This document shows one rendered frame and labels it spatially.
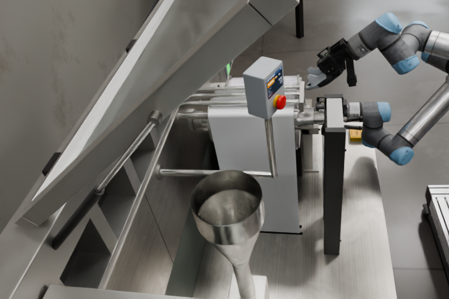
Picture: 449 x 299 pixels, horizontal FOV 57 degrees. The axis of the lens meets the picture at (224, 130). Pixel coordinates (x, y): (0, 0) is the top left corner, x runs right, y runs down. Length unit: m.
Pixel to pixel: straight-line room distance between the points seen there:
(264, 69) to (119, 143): 0.38
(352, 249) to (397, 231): 1.21
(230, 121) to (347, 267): 0.62
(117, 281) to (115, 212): 0.15
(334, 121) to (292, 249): 0.55
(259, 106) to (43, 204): 0.42
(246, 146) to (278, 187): 0.20
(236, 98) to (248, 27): 0.84
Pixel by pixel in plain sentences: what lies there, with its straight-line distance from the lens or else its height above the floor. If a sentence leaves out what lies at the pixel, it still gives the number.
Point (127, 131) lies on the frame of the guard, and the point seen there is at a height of 1.85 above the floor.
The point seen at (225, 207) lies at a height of 1.43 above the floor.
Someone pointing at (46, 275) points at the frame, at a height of 1.61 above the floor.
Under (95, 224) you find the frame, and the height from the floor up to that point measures 1.55.
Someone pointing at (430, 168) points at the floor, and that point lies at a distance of 3.05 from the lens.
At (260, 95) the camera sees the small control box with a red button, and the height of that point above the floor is 1.67.
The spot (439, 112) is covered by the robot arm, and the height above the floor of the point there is 1.14.
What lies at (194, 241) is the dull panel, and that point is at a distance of 1.39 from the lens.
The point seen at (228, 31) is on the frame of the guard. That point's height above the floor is 1.96.
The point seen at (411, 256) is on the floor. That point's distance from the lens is 2.59.
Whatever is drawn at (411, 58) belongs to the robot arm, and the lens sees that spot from 1.40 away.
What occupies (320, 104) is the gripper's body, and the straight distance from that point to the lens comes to 1.60.
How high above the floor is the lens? 2.13
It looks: 40 degrees down
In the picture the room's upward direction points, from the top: 11 degrees counter-clockwise
